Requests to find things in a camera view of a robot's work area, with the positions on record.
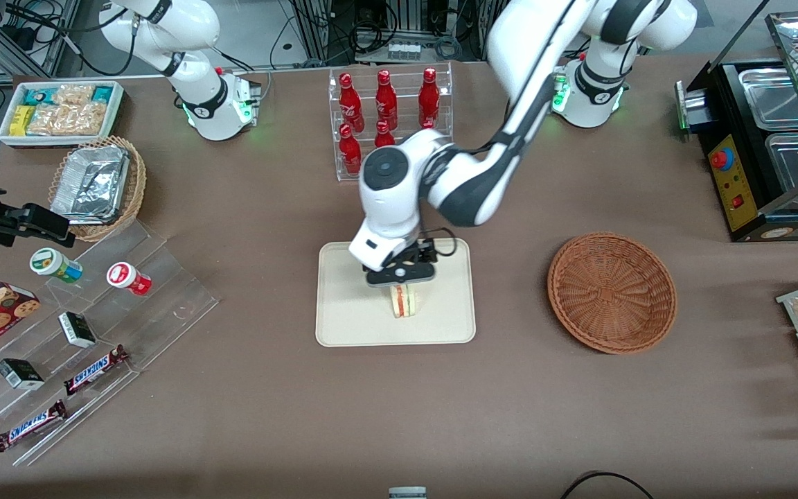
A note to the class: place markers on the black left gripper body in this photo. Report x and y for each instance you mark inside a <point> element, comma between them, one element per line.
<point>424,252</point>

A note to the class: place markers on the sandwich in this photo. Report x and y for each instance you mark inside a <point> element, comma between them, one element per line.
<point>404,301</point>

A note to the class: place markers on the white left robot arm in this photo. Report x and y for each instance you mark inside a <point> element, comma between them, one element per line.
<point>537,69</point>

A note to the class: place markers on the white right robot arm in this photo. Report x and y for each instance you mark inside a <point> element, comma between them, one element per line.
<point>194,28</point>

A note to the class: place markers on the cream plastic tray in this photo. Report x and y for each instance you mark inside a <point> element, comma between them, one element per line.
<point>343,319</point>

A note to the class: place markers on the tan wicker basket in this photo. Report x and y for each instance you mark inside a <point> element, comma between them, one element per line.
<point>132,201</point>

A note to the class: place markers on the round brown wicker basket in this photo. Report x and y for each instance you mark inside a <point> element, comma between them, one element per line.
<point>614,291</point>

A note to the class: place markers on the green lid cup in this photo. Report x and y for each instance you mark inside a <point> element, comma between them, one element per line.
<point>52,263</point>

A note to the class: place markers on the aluminium foil container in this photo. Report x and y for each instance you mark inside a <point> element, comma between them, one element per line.
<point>91,184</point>

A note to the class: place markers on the white rectangular snack bin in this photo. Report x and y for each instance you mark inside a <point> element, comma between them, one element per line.
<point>59,143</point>

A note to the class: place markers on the red lid cup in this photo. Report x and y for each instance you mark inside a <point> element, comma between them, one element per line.
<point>125,277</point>

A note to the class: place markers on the yellow snack bar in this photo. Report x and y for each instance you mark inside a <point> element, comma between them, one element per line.
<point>21,121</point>

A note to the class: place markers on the clear bag of puffed snacks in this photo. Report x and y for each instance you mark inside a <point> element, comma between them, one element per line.
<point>66,119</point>
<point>73,95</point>

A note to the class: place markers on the small black box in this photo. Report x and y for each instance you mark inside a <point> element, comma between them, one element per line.
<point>77,330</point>
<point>19,374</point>

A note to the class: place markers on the teal snack packet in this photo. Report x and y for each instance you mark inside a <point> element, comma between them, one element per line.
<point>103,93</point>
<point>37,95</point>

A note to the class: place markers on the red cola bottle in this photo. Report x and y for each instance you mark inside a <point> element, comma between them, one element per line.
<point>384,135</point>
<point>350,100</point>
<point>386,97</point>
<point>349,149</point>
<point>429,93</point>
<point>427,123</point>

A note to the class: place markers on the clear acrylic stepped stand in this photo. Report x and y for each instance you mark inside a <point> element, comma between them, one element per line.
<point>163,305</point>

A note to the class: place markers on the snickers chocolate bar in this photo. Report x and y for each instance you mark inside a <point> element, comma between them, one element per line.
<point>94,371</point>
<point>28,426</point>

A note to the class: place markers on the clear acrylic bottle rack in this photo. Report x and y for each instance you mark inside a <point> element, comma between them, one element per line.
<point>406,104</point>

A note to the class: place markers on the small grey device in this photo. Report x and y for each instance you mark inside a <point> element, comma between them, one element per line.
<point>407,493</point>

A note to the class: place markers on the white power strip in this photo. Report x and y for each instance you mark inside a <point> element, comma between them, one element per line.
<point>404,50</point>

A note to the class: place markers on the red and blue round knob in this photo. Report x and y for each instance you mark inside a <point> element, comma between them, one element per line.
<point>721,159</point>

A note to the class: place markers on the black glass food warmer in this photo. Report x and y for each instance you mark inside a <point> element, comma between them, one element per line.
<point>735,187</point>

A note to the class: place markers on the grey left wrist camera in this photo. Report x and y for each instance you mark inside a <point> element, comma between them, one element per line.
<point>371,253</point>

